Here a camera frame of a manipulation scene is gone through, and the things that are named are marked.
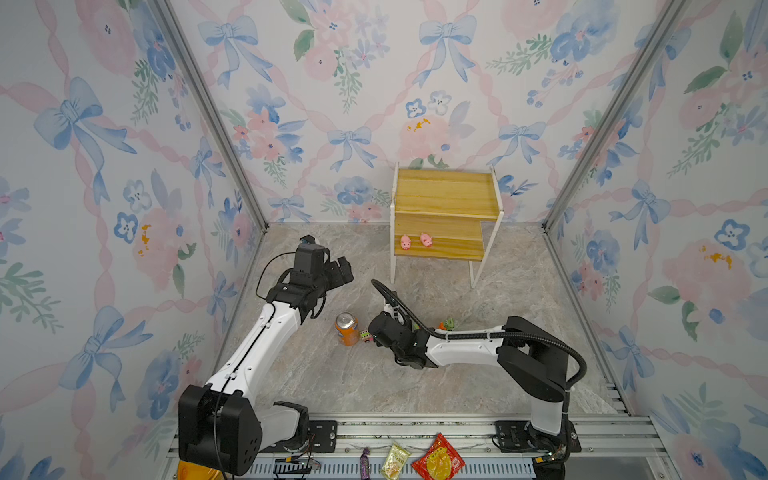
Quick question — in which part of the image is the green orange toy car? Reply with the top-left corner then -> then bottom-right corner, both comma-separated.
439,318 -> 455,331

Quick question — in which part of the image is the pink pig toy front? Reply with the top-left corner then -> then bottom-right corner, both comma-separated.
400,235 -> 412,251

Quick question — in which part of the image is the pink pig toy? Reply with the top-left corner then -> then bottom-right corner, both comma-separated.
400,235 -> 412,251
420,233 -> 433,248

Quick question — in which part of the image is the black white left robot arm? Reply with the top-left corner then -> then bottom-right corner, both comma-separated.
178,235 -> 354,476

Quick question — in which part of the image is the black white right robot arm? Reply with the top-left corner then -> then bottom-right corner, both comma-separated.
369,312 -> 587,455

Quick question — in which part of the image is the wooden two-tier shelf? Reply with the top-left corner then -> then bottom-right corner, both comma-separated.
389,166 -> 504,289

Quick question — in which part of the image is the orange soda can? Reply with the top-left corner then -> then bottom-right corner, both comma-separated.
335,312 -> 360,346

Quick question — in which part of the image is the yellow green snack packet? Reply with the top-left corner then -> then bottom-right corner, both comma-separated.
380,442 -> 411,480

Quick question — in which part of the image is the red snack packet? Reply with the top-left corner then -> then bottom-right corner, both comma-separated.
411,433 -> 466,480

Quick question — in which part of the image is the purple small bottle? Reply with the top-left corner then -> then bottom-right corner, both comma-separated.
359,447 -> 371,480

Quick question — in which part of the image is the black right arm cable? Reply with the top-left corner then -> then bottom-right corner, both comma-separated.
370,278 -> 588,421

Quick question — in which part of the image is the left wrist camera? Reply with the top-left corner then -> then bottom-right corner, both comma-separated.
298,235 -> 323,251

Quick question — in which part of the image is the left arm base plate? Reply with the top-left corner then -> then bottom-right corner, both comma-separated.
263,420 -> 339,455

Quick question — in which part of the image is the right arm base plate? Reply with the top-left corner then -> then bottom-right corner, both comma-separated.
492,420 -> 582,456

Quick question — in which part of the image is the aluminium front rail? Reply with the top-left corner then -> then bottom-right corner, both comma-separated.
161,410 -> 676,480

